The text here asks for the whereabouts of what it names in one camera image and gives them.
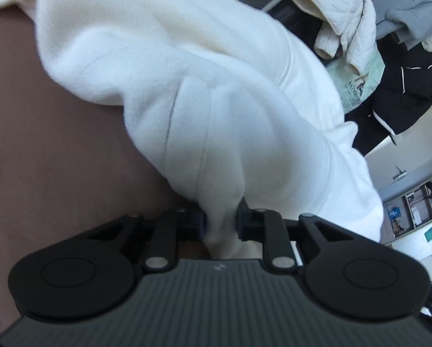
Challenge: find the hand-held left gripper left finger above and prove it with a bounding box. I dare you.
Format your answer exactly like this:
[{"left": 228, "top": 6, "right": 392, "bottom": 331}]
[{"left": 88, "top": 208, "right": 207, "bottom": 273}]

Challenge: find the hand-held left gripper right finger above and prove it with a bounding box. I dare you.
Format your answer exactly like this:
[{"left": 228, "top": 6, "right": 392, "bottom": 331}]
[{"left": 235, "top": 200, "right": 358, "bottom": 273}]

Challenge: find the white fleece garment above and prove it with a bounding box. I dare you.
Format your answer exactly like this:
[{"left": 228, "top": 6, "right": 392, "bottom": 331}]
[{"left": 0, "top": 0, "right": 385, "bottom": 261}]

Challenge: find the white shelf unit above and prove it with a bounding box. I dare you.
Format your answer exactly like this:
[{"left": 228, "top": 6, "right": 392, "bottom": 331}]
[{"left": 380, "top": 173, "right": 432, "bottom": 241}]

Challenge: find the mint green printed shirt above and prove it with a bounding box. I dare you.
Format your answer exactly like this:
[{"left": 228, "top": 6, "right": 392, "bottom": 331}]
[{"left": 326, "top": 49, "right": 386, "bottom": 113}]

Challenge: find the black jacket with white stripes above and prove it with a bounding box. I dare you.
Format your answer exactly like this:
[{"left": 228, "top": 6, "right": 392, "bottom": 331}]
[{"left": 344, "top": 36, "right": 432, "bottom": 158}]

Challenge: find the cream quilted jacket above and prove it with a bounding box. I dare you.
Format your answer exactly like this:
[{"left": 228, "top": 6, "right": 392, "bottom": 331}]
[{"left": 282, "top": 0, "right": 379, "bottom": 76}]

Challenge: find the grey hoodie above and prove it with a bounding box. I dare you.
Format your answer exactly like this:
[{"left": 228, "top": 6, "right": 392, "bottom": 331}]
[{"left": 361, "top": 0, "right": 432, "bottom": 49}]

